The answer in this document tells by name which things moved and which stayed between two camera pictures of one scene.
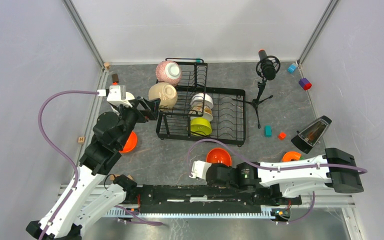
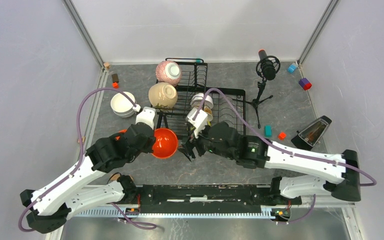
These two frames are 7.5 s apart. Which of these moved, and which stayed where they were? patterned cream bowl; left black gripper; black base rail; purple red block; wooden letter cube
Moved: left black gripper
Stayed: purple red block; wooden letter cube; black base rail; patterned cream bowl
